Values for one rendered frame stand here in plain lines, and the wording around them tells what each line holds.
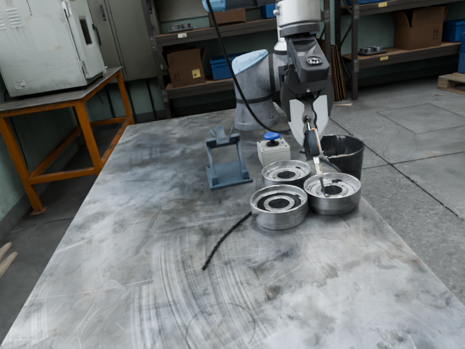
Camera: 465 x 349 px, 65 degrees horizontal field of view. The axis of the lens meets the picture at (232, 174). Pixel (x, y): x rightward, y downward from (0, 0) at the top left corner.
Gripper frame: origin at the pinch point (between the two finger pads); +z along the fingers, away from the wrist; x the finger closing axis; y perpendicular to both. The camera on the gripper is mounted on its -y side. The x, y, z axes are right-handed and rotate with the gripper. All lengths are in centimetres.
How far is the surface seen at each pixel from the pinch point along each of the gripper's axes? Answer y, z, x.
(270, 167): 11.9, 7.8, 6.3
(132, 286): -15.7, 15.8, 33.6
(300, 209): -7.7, 10.5, 4.6
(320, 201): -5.6, 10.4, 0.5
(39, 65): 200, -35, 130
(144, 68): 374, -31, 88
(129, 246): -4.7, 14.1, 36.1
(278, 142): 22.3, 4.3, 2.2
